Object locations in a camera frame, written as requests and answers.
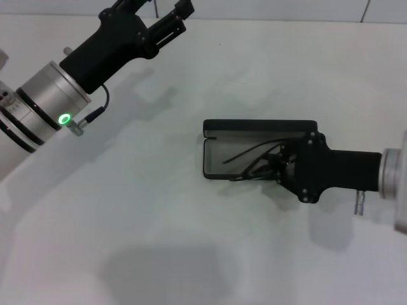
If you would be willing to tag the black thin-frame glasses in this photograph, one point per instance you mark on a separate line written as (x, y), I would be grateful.
(237, 157)

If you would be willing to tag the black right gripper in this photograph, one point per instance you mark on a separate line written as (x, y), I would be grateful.
(321, 168)

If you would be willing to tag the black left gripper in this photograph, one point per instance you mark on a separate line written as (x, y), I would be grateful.
(108, 47)

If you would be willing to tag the silver right gripper stub plug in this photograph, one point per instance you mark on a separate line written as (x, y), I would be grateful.
(360, 201)

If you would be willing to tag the black glasses case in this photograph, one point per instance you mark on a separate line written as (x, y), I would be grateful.
(254, 124)

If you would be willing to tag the silver gripper stub plug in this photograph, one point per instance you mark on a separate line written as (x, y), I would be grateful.
(360, 201)
(67, 50)

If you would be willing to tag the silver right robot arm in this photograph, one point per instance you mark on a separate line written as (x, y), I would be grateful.
(394, 174)

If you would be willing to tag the silver left gripper stub plug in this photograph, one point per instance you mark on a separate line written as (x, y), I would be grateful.
(67, 50)

